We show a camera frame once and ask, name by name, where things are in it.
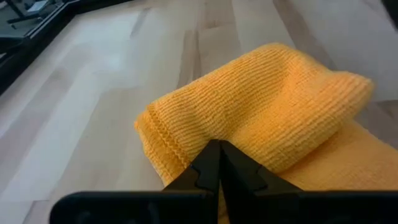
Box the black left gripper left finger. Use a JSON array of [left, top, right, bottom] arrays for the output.
[[163, 139, 221, 200]]

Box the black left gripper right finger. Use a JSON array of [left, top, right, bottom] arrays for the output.
[[220, 140, 304, 224]]

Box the orange microfiber towel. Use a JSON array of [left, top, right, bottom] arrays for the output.
[[134, 42, 398, 224]]

